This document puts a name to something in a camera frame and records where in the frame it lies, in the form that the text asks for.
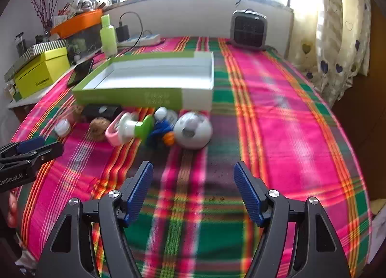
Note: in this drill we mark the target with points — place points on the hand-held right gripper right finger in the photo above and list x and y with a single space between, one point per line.
247 193

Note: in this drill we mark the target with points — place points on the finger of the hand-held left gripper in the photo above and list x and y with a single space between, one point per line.
30 144
45 151

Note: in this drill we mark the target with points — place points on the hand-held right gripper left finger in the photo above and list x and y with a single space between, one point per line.
140 190

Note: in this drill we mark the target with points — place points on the white green spool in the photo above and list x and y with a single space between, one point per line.
128 125

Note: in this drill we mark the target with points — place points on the black rectangular device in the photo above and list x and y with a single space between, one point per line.
102 111

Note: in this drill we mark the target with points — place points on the white oval knob device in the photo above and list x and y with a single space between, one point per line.
193 130

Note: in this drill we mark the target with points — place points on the small grey knob stand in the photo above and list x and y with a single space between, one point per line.
161 112

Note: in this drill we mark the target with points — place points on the green white cardboard box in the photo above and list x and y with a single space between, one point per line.
144 80

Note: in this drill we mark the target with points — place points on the person's left hand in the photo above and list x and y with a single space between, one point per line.
12 208

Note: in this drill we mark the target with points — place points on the pink green plaid blanket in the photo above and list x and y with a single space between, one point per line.
271 145

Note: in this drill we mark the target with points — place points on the yellow green box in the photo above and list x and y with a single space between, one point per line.
42 73

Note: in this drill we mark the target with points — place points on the black smartphone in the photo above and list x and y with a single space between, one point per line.
80 73

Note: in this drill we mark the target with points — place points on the striped box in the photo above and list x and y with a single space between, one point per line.
45 46

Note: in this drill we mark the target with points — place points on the dark glass jar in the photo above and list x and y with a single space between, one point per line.
20 44

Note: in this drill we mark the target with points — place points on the glass tank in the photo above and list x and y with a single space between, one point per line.
87 38

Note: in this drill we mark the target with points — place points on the light green bottle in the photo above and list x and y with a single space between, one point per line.
108 40

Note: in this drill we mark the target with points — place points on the orange box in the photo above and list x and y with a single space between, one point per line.
78 23

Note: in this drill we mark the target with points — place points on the pile of plastic bags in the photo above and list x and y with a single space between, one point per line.
81 2

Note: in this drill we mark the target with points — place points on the white power strip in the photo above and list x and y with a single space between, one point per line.
147 39

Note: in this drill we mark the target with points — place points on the grey space heater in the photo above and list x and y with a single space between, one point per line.
248 31

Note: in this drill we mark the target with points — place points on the heart print curtain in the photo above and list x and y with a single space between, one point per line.
337 40

